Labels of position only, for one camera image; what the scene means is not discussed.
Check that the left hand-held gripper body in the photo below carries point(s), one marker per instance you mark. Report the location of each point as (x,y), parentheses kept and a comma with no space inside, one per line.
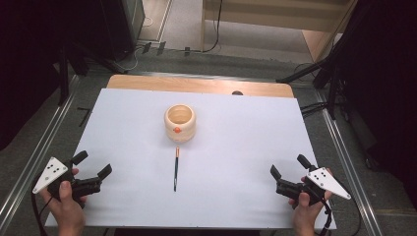
(49,173)

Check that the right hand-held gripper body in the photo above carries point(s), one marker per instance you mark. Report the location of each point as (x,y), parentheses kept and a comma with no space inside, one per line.
(327,183)

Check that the dark pencil with orange end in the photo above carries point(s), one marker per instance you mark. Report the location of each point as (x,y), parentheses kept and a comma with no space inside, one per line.
(176,170)

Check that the wooden cup with orange dot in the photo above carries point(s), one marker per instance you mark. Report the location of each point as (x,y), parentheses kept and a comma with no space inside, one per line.
(180,126)

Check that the person's right hand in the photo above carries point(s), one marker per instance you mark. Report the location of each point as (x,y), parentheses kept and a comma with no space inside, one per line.
(305,218)

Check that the person's left hand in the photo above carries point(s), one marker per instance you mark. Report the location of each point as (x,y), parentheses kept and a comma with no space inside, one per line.
(69,213)

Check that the white board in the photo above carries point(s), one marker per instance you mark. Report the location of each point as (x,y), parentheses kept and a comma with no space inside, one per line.
(229,164)

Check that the black metal stand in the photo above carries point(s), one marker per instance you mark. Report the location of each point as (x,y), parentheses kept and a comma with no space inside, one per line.
(332,88)
(63,75)

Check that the wooden table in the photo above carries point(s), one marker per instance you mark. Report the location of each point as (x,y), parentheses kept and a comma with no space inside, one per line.
(196,86)

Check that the dark cabinet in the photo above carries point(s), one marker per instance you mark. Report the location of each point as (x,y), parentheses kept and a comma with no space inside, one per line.
(126,26)

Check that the light wooden shelf unit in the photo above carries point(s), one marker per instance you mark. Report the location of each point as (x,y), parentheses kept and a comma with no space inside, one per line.
(278,16)

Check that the metal floor rail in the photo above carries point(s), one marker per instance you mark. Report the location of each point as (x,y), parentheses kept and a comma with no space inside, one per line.
(347,157)
(39,154)

